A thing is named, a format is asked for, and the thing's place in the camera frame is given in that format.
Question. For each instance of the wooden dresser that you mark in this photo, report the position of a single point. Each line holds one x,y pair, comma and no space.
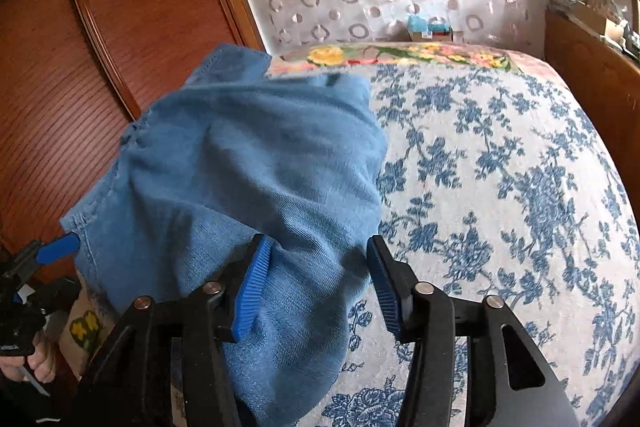
590,72

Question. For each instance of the beige cushion yellow flower print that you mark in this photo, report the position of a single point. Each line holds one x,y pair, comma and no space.
82,324

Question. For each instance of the white blue floral bedsheet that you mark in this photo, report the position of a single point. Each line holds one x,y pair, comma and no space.
500,207

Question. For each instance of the colourful floral blanket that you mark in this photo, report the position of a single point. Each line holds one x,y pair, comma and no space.
425,54

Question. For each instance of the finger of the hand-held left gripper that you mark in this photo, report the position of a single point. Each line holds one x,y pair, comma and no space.
60,247

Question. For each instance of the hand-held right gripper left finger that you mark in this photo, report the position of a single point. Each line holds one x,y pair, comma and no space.
252,292

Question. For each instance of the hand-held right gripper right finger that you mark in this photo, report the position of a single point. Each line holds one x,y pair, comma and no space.
382,279

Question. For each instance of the blue denim pants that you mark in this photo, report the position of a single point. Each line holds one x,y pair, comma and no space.
240,157

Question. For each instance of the small cardboard box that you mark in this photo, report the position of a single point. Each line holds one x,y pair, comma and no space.
432,36

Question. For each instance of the wooden headboard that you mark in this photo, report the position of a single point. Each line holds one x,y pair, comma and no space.
100,57

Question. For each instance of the person's left hand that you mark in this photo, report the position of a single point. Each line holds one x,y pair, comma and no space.
42,364

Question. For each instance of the pile of papers and boxes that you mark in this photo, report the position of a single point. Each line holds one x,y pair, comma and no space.
595,17

